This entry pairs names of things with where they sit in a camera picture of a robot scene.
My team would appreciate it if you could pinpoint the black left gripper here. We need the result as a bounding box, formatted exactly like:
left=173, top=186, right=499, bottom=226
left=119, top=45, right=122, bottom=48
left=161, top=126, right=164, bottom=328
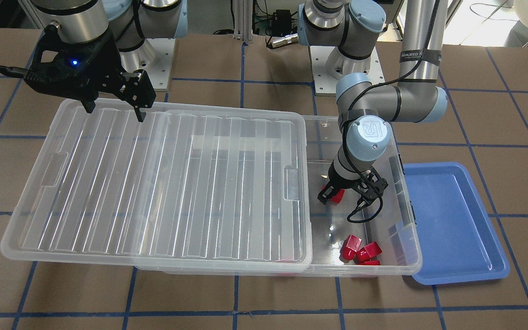
left=317, top=158, right=389, bottom=209

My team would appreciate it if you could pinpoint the clear plastic box lid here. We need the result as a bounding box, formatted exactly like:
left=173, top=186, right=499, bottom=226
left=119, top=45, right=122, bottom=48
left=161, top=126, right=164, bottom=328
left=0, top=99, right=312, bottom=273

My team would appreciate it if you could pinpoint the blue plastic tray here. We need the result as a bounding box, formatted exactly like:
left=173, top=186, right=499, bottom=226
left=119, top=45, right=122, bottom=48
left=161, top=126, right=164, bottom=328
left=404, top=162, right=511, bottom=286

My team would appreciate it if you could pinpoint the clear plastic storage box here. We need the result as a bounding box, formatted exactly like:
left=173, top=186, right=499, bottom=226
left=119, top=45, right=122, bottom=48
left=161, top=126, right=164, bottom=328
left=113, top=109, right=423, bottom=276

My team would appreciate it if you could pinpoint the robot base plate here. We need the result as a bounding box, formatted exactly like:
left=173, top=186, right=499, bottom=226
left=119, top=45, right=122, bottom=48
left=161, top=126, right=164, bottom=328
left=309, top=46, right=385, bottom=96

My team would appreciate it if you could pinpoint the aluminium frame post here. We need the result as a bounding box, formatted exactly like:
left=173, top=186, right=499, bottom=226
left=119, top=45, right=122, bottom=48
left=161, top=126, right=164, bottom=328
left=231, top=0, right=253, bottom=44

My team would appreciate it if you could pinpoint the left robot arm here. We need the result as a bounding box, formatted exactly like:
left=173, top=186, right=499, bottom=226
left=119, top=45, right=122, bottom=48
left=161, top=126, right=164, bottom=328
left=297, top=0, right=448, bottom=207

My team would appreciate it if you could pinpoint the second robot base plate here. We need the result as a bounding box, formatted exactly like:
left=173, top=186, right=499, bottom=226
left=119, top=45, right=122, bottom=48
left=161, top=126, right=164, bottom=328
left=120, top=39, right=176, bottom=92

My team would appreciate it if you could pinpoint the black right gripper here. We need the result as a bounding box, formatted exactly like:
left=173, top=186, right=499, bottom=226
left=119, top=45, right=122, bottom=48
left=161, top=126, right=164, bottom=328
left=0, top=25, right=156, bottom=122

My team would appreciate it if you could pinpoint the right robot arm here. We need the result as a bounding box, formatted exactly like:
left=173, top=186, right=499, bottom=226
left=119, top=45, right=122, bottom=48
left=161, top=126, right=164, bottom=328
left=0, top=0, right=188, bottom=122

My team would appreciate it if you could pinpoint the red block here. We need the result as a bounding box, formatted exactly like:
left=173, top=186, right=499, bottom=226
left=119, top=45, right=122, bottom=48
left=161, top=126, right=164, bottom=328
left=358, top=260, right=381, bottom=266
left=354, top=242, right=383, bottom=264
left=340, top=235, right=362, bottom=262
left=322, top=184, right=346, bottom=204

